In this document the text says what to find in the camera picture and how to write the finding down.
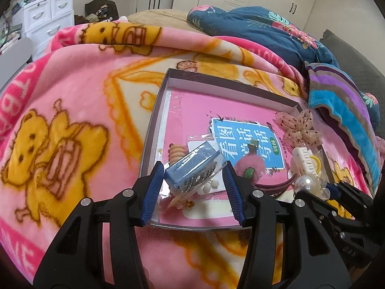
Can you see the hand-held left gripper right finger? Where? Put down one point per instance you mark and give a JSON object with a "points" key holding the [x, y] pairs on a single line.
{"points": [[237, 198]]}

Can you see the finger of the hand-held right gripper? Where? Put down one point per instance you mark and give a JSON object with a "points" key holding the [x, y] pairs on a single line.
{"points": [[340, 191]]}

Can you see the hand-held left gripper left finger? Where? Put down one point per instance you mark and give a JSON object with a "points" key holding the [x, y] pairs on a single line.
{"points": [[150, 198]]}

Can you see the pink pompom with green bead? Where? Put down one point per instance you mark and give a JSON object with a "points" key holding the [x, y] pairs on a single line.
{"points": [[248, 165]]}

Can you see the brown hair claw clip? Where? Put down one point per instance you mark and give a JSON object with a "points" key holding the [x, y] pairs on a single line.
{"points": [[276, 188]]}

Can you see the grey cardboard box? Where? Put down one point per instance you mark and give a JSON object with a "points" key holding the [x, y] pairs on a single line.
{"points": [[150, 144]]}

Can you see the beige dotted mesh bow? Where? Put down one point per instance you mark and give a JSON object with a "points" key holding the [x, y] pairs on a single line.
{"points": [[300, 128]]}

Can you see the white earring card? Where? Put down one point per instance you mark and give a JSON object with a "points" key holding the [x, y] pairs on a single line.
{"points": [[210, 189]]}

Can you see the white hair clip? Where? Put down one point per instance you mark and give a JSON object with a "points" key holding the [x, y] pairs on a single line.
{"points": [[302, 158]]}

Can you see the pink fluffy cloth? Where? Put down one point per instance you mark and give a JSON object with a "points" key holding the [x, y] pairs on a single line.
{"points": [[380, 146]]}

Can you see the striped fleece blanket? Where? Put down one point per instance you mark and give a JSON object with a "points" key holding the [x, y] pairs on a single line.
{"points": [[343, 111]]}

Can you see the pink book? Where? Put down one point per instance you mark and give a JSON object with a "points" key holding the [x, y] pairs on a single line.
{"points": [[192, 111]]}

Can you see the pink bear printed blanket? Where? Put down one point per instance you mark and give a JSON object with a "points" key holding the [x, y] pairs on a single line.
{"points": [[75, 96]]}

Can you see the dark grey headboard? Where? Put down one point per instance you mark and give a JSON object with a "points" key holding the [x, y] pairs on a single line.
{"points": [[349, 54]]}

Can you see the dark blue floral quilt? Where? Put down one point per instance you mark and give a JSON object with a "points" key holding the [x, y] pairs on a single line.
{"points": [[255, 24]]}

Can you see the beige bed sheet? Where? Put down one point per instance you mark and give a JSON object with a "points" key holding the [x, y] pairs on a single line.
{"points": [[162, 19]]}

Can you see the black bag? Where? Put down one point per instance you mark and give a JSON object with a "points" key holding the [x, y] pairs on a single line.
{"points": [[100, 9]]}

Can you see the white drawer chest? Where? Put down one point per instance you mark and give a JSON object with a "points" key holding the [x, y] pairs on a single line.
{"points": [[48, 18]]}

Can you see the desk clutter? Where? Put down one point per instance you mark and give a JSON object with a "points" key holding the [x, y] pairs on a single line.
{"points": [[12, 24]]}

